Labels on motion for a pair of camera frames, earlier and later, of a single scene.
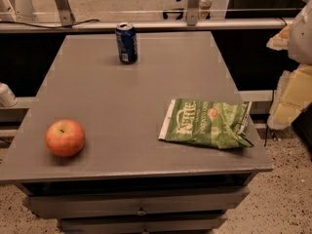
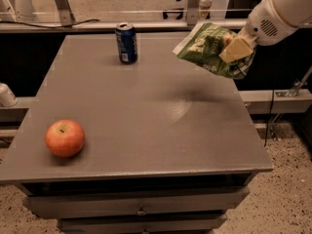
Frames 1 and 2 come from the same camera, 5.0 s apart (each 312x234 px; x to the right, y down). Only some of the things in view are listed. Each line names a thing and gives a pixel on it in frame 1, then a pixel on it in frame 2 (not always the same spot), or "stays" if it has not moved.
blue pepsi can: (127, 43) stays
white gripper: (302, 36) → (264, 24)
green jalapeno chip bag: (207, 123) → (204, 46)
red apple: (64, 137) stays
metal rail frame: (66, 22) stays
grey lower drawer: (138, 222) stays
